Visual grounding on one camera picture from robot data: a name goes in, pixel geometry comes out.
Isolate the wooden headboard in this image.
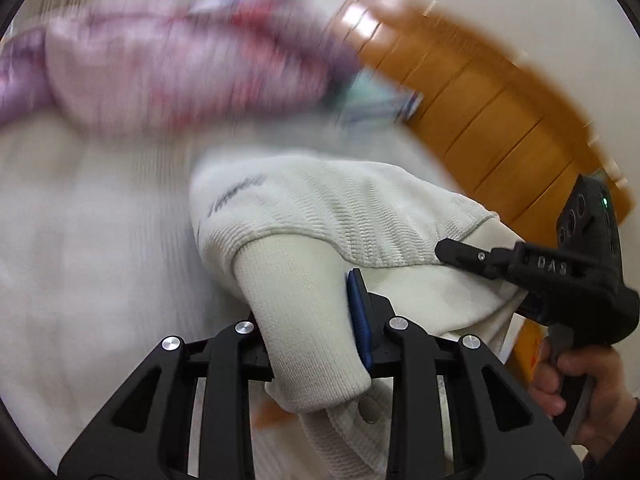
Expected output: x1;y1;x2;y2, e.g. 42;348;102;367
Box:
330;0;631;251

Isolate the blue and white pillow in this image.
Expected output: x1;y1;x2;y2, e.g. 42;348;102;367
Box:
325;67;426;126

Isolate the purple floral quilt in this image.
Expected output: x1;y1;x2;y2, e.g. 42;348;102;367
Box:
0;0;361;136

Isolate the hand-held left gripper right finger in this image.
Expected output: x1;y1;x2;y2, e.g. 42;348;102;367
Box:
346;268;585;480

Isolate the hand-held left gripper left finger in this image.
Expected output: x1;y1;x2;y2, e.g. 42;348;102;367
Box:
57;321;275;480

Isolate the person's right hand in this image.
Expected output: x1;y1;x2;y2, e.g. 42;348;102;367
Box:
527;344;640;461

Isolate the person's right forearm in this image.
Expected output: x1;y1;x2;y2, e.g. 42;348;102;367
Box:
580;396;640;480

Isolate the orange box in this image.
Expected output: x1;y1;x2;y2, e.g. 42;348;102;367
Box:
507;317;546;386

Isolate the white button jacket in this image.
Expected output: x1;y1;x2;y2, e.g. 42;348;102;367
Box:
190;152;531;480

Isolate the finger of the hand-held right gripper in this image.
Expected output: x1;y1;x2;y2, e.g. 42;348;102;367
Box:
434;238;512;281

